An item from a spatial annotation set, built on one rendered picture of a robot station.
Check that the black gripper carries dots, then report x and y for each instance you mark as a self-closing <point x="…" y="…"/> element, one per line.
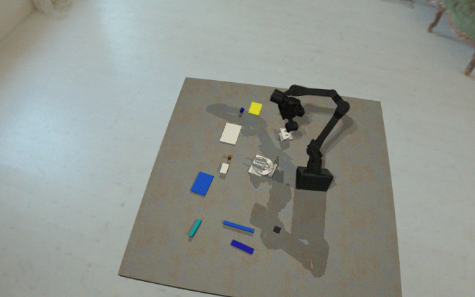
<point x="291" y="125"/>

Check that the blue rectangular bar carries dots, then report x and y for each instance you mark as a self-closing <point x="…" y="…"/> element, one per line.
<point x="237" y="226"/>

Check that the dark blue flat bar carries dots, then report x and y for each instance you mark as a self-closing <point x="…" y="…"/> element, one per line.
<point x="243" y="247"/>

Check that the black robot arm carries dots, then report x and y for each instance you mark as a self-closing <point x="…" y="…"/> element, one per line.
<point x="314" y="164"/>

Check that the teal flat bar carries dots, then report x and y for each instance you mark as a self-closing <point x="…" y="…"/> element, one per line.
<point x="195" y="228"/>

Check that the yellow flat plate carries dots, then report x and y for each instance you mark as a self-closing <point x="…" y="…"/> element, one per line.
<point x="255" y="108"/>

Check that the blue flat rectangular plate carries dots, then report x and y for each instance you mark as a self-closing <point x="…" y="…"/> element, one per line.
<point x="202" y="183"/>

